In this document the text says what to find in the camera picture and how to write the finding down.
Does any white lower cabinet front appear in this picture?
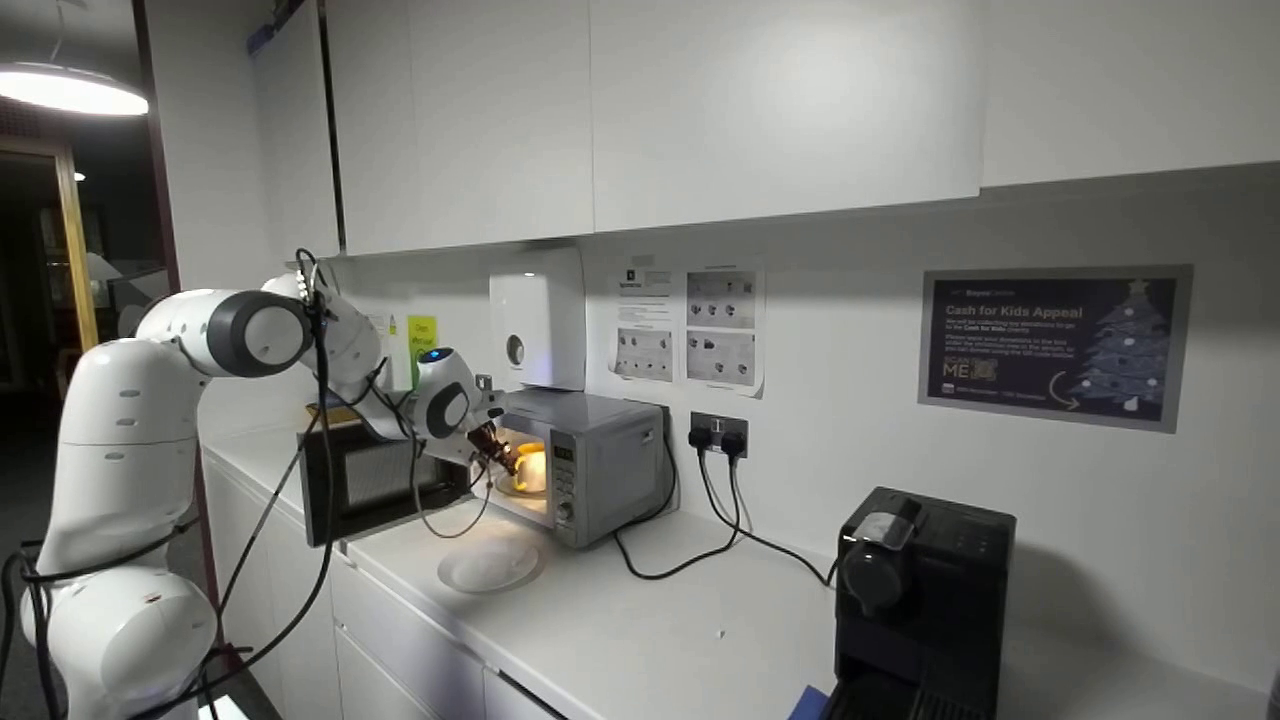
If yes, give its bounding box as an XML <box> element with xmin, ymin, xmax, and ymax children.
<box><xmin>479</xmin><ymin>663</ymin><xmax>571</xmax><ymax>720</ymax></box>
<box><xmin>329</xmin><ymin>564</ymin><xmax>493</xmax><ymax>720</ymax></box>
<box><xmin>199</xmin><ymin>444</ymin><xmax>343</xmax><ymax>720</ymax></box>

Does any black coffee machine cable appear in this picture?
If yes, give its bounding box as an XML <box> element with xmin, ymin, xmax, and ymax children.
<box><xmin>717</xmin><ymin>453</ymin><xmax>846</xmax><ymax>593</ymax></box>

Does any silver microwave oven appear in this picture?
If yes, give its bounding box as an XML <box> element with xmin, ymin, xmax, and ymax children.
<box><xmin>296</xmin><ymin>387</ymin><xmax>675</xmax><ymax>552</ymax></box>

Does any black microwave power cable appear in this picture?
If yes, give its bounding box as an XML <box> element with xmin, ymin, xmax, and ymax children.
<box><xmin>611</xmin><ymin>444</ymin><xmax>743</xmax><ymax>586</ymax></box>

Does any small white wall label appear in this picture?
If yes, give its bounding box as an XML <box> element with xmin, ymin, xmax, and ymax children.
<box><xmin>616</xmin><ymin>263</ymin><xmax>675</xmax><ymax>295</ymax></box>

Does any white round plate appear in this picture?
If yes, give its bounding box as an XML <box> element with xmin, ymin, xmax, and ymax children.
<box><xmin>434</xmin><ymin>535</ymin><xmax>548</xmax><ymax>600</ymax></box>

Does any dark framed Christmas poster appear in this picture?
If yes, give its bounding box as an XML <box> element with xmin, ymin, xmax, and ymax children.
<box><xmin>914</xmin><ymin>263</ymin><xmax>1195</xmax><ymax>437</ymax></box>

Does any black coffee machine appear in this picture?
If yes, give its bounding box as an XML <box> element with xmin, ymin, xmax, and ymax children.
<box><xmin>827</xmin><ymin>485</ymin><xmax>1019</xmax><ymax>720</ymax></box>

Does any white wall dispenser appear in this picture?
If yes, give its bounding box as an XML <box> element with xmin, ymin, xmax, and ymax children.
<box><xmin>483</xmin><ymin>269</ymin><xmax>560</xmax><ymax>393</ymax></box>

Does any white upper cabinet door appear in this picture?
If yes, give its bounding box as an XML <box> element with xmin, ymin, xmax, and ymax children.
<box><xmin>587</xmin><ymin>0</ymin><xmax>991</xmax><ymax>237</ymax></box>
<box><xmin>980</xmin><ymin>0</ymin><xmax>1280</xmax><ymax>192</ymax></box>
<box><xmin>324</xmin><ymin>0</ymin><xmax>600</xmax><ymax>262</ymax></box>
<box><xmin>246</xmin><ymin>0</ymin><xmax>343</xmax><ymax>263</ymax></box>

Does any black double wall socket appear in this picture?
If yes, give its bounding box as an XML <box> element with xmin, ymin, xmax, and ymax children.
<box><xmin>688</xmin><ymin>408</ymin><xmax>752</xmax><ymax>463</ymax></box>

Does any wooden door frame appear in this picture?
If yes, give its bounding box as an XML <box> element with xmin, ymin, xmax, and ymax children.
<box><xmin>46</xmin><ymin>138</ymin><xmax>105</xmax><ymax>351</ymax></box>

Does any green clean after use poster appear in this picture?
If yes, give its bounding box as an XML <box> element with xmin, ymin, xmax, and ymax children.
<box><xmin>403</xmin><ymin>311</ymin><xmax>444</xmax><ymax>374</ymax></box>

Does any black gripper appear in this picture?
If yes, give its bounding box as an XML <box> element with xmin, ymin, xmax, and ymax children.
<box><xmin>459</xmin><ymin>420</ymin><xmax>518</xmax><ymax>481</ymax></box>

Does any blue mat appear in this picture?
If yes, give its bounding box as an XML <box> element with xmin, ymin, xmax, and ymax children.
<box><xmin>787</xmin><ymin>682</ymin><xmax>838</xmax><ymax>720</ymax></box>

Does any round ceiling lamp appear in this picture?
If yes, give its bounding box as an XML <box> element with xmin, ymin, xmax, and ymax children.
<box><xmin>0</xmin><ymin>58</ymin><xmax>155</xmax><ymax>120</ymax></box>

